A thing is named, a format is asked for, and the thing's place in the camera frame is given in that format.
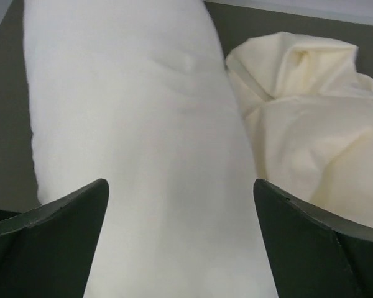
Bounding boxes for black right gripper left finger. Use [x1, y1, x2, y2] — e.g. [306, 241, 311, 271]
[0, 179, 109, 298]

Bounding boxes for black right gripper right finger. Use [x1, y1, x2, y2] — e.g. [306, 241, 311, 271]
[253, 179, 373, 298]

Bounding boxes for cream pillowcase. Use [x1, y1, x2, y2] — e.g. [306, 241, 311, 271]
[226, 32, 373, 227]

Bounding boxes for white pillow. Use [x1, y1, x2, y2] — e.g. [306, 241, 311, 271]
[24, 1, 277, 297]

